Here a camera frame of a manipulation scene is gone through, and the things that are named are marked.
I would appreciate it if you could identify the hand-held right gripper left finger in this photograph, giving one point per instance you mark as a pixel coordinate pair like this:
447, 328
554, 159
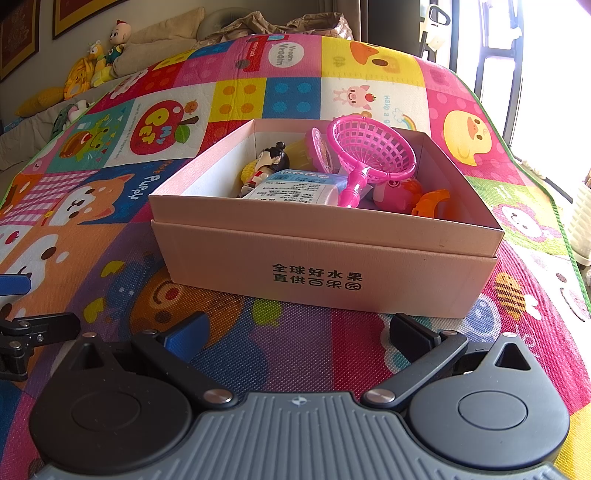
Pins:
184, 330

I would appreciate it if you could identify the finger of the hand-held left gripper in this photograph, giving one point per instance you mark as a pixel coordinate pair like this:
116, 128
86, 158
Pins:
16, 285
41, 325

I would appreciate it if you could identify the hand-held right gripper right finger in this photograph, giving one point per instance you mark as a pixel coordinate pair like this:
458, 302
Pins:
415, 336

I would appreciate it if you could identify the pink cardboard box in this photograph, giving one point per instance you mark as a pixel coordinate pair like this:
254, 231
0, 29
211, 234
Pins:
323, 258

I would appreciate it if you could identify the yellow toy corn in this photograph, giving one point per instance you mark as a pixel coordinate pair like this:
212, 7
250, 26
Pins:
248, 173

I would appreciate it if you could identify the black haired doll figure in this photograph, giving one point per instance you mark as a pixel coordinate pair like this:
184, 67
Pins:
272, 159

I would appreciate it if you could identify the pink toy net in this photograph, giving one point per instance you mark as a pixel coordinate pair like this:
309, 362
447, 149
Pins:
374, 147

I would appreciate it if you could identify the pink printed toy disc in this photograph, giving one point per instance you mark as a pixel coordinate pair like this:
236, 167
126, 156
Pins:
321, 150

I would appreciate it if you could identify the colourful cartoon play mat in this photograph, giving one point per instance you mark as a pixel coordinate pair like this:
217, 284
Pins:
138, 258

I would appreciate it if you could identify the orange curved toy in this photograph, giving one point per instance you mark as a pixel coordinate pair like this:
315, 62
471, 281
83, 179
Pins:
429, 203

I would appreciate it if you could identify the pink pig toy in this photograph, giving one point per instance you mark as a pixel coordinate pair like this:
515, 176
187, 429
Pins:
397, 191

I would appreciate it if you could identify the beige sofa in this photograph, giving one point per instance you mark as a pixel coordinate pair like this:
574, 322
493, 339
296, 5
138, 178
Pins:
23, 138

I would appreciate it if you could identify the blue tissue pack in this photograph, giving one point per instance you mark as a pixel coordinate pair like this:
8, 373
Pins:
295, 189

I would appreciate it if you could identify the green white plush toy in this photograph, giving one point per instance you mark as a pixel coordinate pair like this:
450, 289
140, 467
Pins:
74, 111

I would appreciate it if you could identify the yellow cushion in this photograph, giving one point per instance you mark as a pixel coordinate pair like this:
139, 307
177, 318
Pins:
39, 99

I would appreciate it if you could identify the white tall planter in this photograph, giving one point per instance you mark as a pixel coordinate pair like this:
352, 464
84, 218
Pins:
582, 226

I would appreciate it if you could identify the yellow tiger backpack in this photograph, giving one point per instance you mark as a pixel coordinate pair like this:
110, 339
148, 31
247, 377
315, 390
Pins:
77, 81

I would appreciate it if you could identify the pale yellow toy cup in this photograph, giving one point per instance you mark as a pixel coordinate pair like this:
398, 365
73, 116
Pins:
299, 148

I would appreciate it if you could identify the yellow plush duck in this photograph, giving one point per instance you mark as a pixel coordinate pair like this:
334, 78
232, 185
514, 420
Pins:
98, 60

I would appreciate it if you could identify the red gold framed picture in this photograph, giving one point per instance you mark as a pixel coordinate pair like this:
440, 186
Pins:
78, 14
16, 32

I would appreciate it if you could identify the boy doll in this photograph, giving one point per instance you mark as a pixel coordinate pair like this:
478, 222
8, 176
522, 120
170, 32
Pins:
117, 44

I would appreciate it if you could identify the beige pillow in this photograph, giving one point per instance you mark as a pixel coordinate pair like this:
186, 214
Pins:
159, 41

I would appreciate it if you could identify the grey neck pillow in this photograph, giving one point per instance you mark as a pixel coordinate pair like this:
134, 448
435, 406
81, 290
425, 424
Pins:
221, 18

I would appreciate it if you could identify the brown crumpled blanket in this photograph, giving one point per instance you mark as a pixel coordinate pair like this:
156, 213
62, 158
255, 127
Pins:
300, 23

